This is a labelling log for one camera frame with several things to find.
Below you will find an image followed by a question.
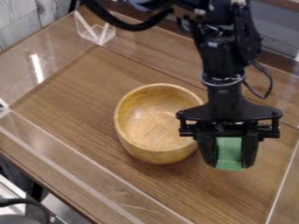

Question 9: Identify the clear acrylic corner bracket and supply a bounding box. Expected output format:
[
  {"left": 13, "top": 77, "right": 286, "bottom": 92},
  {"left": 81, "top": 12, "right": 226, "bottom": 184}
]
[{"left": 73, "top": 11, "right": 115, "bottom": 46}]

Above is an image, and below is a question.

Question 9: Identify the green rectangular block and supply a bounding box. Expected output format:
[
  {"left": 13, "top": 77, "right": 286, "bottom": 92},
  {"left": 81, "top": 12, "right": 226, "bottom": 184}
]
[{"left": 216, "top": 137, "right": 242, "bottom": 172}]

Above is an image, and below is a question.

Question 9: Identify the black cable bottom left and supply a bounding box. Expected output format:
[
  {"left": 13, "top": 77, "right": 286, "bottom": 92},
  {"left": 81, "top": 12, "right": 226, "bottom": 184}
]
[{"left": 0, "top": 197, "right": 51, "bottom": 224}]

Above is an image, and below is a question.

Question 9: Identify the brown wooden bowl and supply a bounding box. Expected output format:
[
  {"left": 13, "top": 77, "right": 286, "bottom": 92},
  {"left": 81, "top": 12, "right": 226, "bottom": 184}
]
[{"left": 113, "top": 83, "right": 202, "bottom": 165}]

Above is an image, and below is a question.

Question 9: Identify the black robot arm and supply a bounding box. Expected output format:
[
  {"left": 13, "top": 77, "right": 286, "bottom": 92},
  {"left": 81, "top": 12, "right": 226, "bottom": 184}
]
[{"left": 82, "top": 0, "right": 282, "bottom": 169}]

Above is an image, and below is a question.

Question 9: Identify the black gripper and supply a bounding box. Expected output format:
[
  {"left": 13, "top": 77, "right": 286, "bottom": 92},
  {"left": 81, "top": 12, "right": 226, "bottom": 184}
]
[{"left": 176, "top": 84, "right": 282, "bottom": 168}]

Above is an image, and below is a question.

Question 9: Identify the black metal table bracket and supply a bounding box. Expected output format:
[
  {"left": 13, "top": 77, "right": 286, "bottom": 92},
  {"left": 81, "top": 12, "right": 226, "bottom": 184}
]
[{"left": 23, "top": 192, "right": 67, "bottom": 224}]

